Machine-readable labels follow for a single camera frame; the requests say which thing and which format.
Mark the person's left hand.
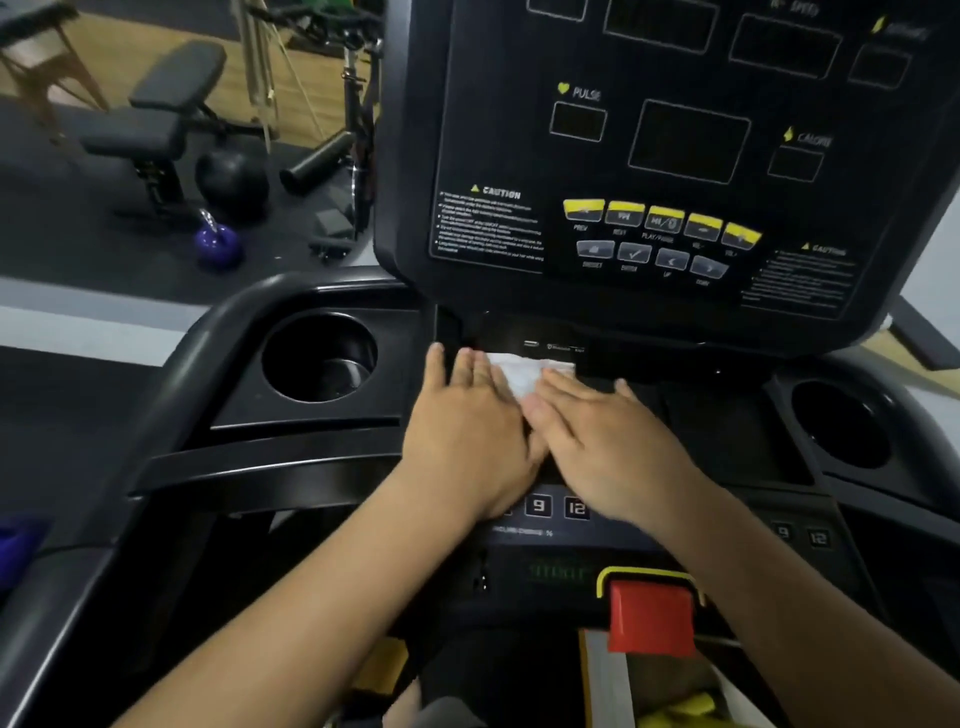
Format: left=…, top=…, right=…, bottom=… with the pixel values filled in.
left=399, top=342, right=550, bottom=520

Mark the person's right hand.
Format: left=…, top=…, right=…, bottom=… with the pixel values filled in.
left=521, top=367, right=708, bottom=531

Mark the white cleaning wipe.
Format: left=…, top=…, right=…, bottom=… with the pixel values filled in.
left=486, top=349, right=577, bottom=412

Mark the person's left forearm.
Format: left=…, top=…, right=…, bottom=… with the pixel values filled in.
left=112, top=465, right=498, bottom=728

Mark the person's right forearm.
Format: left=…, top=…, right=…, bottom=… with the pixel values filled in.
left=646, top=480, right=960, bottom=728

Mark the black treadmill display console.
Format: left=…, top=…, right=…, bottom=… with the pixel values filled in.
left=372, top=0, right=960, bottom=358

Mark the black treadmill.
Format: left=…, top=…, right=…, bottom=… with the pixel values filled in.
left=0, top=0, right=960, bottom=728

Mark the small black block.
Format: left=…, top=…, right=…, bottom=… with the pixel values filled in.
left=314, top=207, right=355, bottom=242

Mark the red safety stop button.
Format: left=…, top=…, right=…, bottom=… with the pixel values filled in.
left=606, top=579, right=697, bottom=658

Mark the black foam roller pad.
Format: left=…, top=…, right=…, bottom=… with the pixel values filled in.
left=279, top=129, right=355, bottom=198

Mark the purple kettlebell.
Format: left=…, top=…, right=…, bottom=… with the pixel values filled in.
left=194, top=209, right=246, bottom=272

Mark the black medicine ball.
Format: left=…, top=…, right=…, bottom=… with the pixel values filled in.
left=194, top=147, right=272, bottom=223

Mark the black weight bench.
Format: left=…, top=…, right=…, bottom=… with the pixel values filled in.
left=78, top=39, right=280, bottom=220

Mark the purple object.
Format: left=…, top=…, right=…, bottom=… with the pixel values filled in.
left=0, top=516, right=52, bottom=595

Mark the wooden stool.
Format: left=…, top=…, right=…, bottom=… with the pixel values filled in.
left=0, top=0, right=111, bottom=145

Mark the black exercise machine frame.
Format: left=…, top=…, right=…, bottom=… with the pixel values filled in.
left=247, top=0, right=385, bottom=265

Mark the black metal frame leg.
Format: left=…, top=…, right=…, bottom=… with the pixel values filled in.
left=889, top=294, right=960, bottom=373

